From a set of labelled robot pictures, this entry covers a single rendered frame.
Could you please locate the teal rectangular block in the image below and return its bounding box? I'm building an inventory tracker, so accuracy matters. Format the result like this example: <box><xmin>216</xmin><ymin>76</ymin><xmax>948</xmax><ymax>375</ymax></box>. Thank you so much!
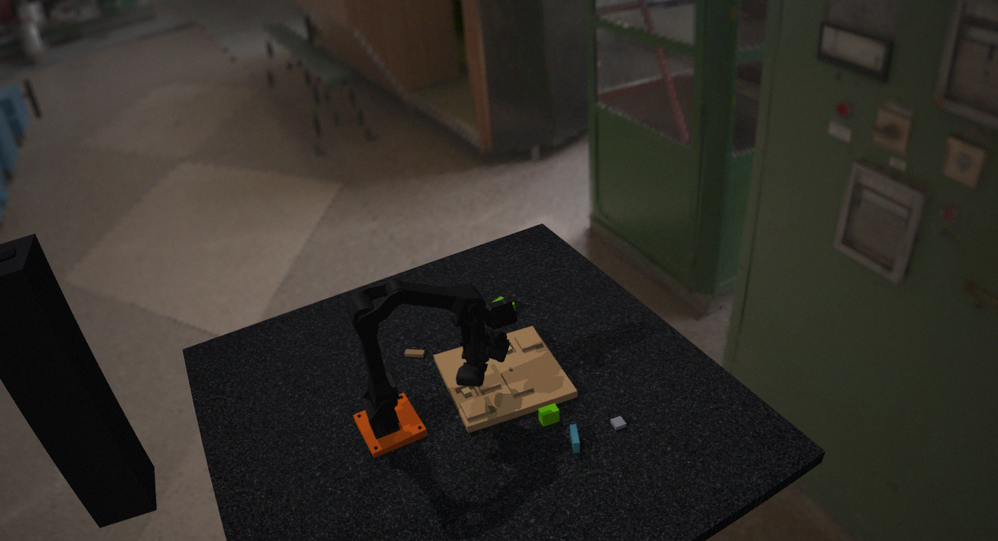
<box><xmin>570</xmin><ymin>424</ymin><xmax>580</xmax><ymax>453</ymax></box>

